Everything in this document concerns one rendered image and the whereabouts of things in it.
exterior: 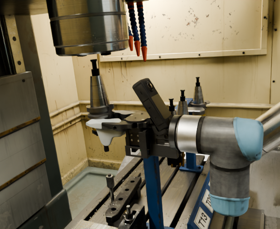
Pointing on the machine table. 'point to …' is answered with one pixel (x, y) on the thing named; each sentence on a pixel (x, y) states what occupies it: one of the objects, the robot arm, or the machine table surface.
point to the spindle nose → (88, 26)
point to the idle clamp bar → (135, 186)
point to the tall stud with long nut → (110, 186)
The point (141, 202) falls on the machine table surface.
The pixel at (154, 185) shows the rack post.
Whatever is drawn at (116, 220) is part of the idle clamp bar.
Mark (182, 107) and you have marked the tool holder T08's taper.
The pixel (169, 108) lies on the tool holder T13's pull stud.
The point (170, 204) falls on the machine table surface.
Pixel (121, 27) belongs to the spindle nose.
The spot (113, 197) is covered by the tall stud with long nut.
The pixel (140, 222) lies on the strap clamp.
